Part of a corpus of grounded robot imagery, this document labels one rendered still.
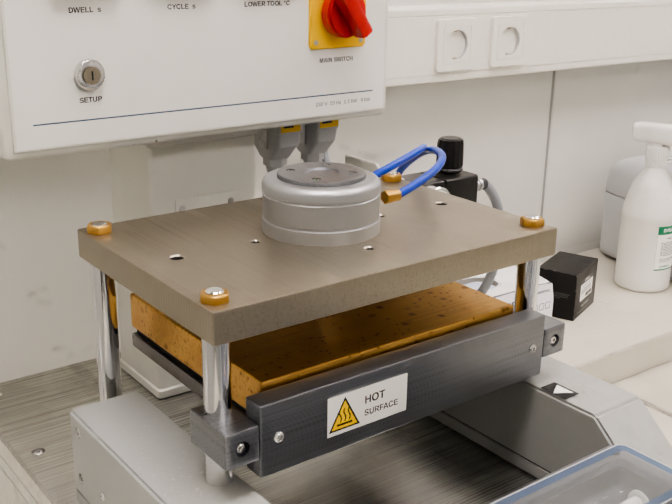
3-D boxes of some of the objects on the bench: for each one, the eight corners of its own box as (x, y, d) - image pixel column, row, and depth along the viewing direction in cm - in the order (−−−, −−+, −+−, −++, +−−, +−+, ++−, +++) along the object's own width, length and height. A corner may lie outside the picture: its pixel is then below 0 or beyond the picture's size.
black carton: (532, 312, 134) (536, 266, 132) (554, 294, 141) (559, 250, 139) (573, 321, 131) (578, 275, 129) (594, 302, 138) (599, 257, 136)
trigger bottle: (606, 286, 144) (624, 124, 136) (622, 272, 151) (640, 116, 143) (664, 298, 140) (686, 131, 132) (678, 283, 146) (700, 123, 138)
